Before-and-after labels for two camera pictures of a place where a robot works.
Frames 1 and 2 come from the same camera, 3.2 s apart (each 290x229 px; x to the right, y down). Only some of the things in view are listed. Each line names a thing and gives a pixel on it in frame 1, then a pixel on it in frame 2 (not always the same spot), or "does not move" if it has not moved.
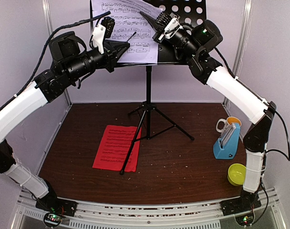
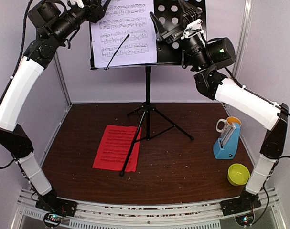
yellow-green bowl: [236, 173] does not move
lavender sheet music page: [144, 48] does not move
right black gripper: [156, 24] -> [173, 34]
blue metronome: [226, 147] does not move
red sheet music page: [113, 148] does not move
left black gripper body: [110, 56] -> [93, 15]
